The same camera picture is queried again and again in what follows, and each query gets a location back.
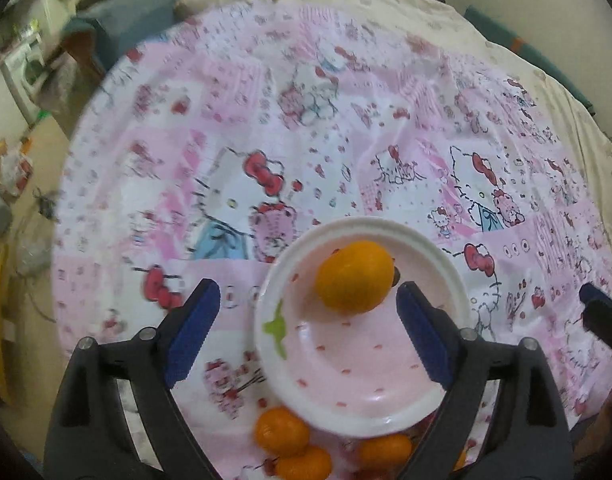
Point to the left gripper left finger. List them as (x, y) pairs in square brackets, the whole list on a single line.
[(88, 436)]

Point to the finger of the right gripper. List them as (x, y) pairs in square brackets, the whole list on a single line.
[(597, 313)]

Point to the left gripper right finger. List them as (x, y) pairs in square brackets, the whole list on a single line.
[(527, 436)]

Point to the small mandarin orange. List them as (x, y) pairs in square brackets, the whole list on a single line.
[(281, 433)]

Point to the medium orange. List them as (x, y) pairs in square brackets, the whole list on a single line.
[(356, 278)]

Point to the pink strawberry plate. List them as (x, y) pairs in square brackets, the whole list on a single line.
[(356, 376)]

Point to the Hello Kitty pink tablecloth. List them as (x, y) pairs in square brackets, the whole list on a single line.
[(210, 148)]

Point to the white washing machine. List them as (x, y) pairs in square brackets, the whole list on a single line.
[(22, 66)]

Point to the teal blue pillow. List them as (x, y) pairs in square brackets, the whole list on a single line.
[(99, 36)]

